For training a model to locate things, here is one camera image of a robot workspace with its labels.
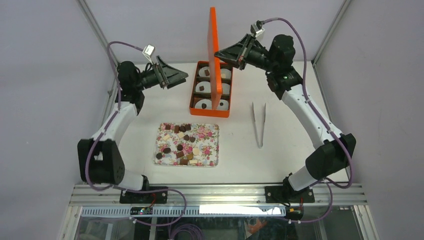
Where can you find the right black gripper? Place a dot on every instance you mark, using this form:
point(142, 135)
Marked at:
point(240, 51)

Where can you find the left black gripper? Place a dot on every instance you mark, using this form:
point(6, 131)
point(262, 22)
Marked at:
point(167, 74)

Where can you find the orange box lid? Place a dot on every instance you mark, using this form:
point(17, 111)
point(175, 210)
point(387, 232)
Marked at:
point(214, 62)

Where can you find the metal tongs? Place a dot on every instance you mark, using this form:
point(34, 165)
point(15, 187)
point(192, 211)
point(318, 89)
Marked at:
point(259, 121)

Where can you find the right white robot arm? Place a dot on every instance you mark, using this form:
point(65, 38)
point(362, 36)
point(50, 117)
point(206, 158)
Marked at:
point(333, 150)

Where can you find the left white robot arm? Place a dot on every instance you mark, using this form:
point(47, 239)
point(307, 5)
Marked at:
point(100, 162)

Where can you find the orange chocolate box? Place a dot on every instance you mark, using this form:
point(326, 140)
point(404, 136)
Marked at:
point(195, 97)

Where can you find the brown bar chocolate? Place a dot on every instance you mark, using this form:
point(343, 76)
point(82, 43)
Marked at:
point(176, 129)

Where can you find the dark square chocolate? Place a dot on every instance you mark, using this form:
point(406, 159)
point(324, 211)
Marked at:
point(188, 127)

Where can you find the white square chocolate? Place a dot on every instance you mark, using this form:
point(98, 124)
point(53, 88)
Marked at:
point(181, 135)

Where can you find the white rectangular chocolate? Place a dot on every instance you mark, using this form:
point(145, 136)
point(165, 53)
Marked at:
point(166, 137)

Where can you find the white paper cup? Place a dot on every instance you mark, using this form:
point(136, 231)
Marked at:
point(225, 107)
point(226, 88)
point(227, 72)
point(208, 102)
point(206, 85)
point(201, 72)

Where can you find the floral tray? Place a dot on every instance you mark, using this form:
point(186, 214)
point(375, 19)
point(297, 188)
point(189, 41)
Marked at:
point(198, 148)

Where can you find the white cable duct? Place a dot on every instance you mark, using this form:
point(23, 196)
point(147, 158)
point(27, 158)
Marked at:
point(205, 210)

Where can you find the aluminium rail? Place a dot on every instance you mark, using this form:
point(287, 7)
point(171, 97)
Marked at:
point(182, 195)

